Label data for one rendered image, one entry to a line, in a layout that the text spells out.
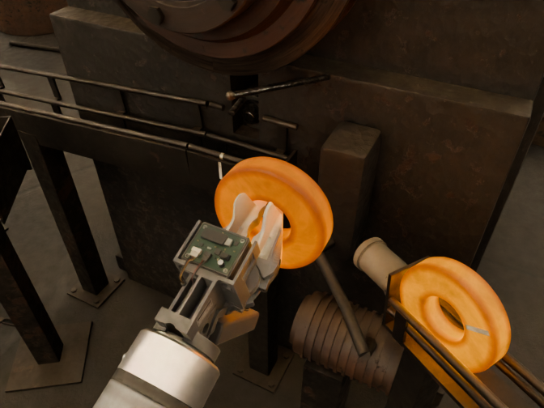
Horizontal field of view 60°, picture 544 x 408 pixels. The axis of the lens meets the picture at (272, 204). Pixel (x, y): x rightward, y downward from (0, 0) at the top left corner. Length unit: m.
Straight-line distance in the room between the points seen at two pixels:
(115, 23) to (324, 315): 0.71
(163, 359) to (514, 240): 1.63
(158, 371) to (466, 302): 0.37
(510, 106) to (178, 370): 0.60
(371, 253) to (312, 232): 0.21
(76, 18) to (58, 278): 0.92
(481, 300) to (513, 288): 1.15
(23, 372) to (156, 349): 1.12
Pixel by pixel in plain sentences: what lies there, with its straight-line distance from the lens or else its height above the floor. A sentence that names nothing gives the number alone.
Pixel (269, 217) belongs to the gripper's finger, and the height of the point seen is 0.87.
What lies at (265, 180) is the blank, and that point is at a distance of 0.55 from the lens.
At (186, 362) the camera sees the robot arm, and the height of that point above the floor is 0.84.
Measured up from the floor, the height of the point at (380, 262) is 0.69.
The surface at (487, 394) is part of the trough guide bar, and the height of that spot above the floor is 0.69.
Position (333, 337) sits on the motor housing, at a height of 0.52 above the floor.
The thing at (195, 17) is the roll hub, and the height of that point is 1.00.
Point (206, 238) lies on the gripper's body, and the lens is 0.49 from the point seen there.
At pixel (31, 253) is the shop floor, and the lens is 1.88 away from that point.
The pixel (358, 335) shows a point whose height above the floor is 0.56.
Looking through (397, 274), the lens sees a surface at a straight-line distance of 0.69.
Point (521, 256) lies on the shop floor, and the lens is 1.89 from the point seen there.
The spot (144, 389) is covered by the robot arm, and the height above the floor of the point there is 0.83.
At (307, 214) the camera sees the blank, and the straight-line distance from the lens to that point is 0.55.
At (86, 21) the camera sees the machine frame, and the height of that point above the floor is 0.87.
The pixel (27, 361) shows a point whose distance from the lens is 1.58.
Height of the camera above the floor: 1.23
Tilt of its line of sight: 41 degrees down
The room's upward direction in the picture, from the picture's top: straight up
